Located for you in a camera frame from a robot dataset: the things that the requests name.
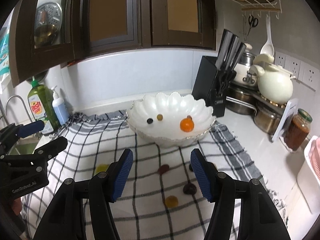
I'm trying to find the white hanging spoon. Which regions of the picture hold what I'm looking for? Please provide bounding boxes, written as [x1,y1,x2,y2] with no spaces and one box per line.
[260,15,274,56]

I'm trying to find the reddish brown date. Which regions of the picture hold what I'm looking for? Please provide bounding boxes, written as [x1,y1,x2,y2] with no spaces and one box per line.
[157,164,170,176]

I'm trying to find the white ceramic pot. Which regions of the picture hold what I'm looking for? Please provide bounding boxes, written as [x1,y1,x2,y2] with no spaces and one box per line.
[249,54,296,105]

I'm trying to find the black knife block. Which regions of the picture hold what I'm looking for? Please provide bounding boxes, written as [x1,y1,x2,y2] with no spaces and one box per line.
[191,29,246,118]

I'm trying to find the steel pot lower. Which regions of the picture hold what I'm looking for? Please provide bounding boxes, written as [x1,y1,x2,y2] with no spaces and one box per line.
[253,102,281,135]

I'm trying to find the dark wooden wall cabinet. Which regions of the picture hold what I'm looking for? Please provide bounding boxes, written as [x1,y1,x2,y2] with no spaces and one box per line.
[9,0,216,86]

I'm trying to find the wall power socket strip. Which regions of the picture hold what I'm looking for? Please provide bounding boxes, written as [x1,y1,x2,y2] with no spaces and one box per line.
[274,51,319,91]

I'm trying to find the black scissors hanging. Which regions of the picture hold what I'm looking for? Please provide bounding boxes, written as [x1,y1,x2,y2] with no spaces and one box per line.
[247,15,259,36]

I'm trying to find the steel pot with lid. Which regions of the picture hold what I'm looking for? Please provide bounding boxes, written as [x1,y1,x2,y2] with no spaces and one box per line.
[226,43,258,115]

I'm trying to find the white scalloped ceramic bowl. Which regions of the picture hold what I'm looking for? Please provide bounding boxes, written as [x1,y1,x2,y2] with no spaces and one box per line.
[126,92,216,148]

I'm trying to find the glass jar of sauce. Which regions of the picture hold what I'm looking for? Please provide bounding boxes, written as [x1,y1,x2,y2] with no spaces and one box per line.
[284,108,313,151]

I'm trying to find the white cutting board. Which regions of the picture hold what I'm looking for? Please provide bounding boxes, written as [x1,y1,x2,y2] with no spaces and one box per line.
[271,98,298,142]

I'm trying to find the orange tangerine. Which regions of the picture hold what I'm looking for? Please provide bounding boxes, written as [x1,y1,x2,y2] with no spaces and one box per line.
[180,118,195,132]

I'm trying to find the green apple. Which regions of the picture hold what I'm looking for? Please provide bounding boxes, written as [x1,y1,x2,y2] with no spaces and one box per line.
[94,164,109,175]

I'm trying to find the black white checked cloth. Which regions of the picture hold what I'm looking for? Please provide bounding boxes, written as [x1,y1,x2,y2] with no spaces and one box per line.
[21,109,288,240]

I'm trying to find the steel steamer plate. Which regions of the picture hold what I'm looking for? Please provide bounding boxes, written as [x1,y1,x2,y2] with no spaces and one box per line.
[34,2,63,48]

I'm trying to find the green dish soap bottle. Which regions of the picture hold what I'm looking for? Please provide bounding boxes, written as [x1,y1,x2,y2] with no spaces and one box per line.
[28,79,60,135]

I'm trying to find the steel faucet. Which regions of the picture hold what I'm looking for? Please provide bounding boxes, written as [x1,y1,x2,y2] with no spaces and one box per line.
[1,95,33,125]

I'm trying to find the white blue pump bottle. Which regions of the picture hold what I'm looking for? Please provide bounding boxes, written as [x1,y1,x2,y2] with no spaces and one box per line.
[51,86,69,125]

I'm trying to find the white plastic dish rack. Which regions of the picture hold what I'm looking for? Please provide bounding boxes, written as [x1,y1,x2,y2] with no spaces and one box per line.
[297,136,319,213]

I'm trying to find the yellowish green tangerine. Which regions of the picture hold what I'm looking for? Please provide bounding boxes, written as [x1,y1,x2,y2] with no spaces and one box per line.
[164,196,179,209]

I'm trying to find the person's hand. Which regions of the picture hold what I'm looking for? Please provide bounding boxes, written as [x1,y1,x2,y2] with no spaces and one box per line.
[11,198,22,215]

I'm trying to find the small yellow-brown fruit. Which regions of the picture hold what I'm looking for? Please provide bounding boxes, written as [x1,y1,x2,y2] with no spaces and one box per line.
[157,114,163,121]

